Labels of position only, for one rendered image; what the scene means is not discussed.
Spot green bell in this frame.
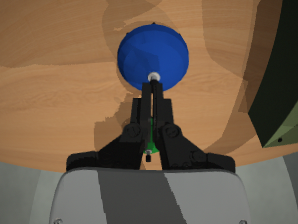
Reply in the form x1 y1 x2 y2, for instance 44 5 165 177
143 116 159 162

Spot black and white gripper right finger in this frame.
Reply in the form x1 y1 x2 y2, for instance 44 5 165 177
152 83 236 174

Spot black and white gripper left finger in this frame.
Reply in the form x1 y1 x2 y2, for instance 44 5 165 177
66 83 151 171

